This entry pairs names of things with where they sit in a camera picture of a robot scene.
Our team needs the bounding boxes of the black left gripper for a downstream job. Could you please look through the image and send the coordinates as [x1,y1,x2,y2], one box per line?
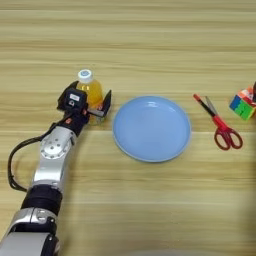
[56,80,113,136]

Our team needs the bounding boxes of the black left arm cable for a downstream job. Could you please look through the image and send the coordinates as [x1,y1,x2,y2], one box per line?
[6,125,56,193]

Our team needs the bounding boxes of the multicoloured puzzle cube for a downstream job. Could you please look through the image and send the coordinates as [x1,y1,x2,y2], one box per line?
[228,86,256,121]

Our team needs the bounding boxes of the orange juice bottle white cap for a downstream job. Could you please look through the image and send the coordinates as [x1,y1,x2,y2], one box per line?
[76,68,104,125]

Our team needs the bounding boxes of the red handled scissors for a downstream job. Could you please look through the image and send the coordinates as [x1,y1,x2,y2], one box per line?
[192,93,244,151]

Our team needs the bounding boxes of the round blue plate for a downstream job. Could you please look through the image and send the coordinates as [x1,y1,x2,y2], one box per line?
[112,95,192,164]

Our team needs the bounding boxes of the left black box white label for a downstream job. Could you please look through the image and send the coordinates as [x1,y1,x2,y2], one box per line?
[58,87,89,114]

